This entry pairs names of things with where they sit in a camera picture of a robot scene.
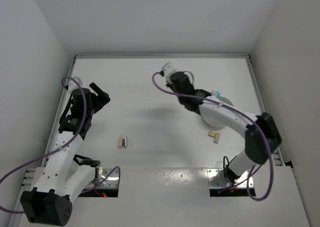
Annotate blue highlighter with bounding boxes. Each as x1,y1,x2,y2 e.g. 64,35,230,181
215,91,221,99

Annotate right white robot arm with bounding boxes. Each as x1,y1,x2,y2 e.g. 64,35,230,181
160,70,282,186

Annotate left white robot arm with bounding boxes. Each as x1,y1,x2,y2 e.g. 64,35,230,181
20,82,111,227

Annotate white round divided container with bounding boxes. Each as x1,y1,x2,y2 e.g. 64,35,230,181
202,96,233,129

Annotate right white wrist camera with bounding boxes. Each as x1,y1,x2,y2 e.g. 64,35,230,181
161,62,177,84

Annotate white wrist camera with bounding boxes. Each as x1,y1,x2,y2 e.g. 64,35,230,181
161,62,177,84
63,76,83,94

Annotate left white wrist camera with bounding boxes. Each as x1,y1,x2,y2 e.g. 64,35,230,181
63,76,83,94

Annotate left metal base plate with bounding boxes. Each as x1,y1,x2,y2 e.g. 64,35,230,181
84,168,120,190

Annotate metal base plate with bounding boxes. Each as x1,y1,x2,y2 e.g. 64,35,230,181
207,168,250,190
84,168,120,190

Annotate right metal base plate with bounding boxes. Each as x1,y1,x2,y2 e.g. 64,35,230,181
207,168,250,190

